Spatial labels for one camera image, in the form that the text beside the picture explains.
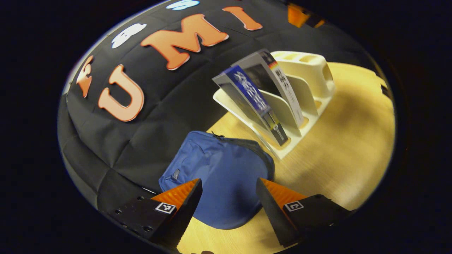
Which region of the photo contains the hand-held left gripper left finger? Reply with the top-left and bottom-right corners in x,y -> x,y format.
107,178 -> 204,248

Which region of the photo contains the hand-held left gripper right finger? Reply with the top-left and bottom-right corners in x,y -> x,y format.
256,177 -> 354,248

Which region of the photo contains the blue schoolbag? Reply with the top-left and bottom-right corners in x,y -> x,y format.
158,130 -> 275,230

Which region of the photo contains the white bookshelf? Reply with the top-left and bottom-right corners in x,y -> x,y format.
212,50 -> 336,160

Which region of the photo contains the grey portrait cover book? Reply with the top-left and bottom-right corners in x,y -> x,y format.
231,48 -> 305,128

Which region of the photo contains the blue cover book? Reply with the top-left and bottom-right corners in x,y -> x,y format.
212,65 -> 291,147

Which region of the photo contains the black backdrop cloth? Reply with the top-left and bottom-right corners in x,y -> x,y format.
58,0 -> 375,213

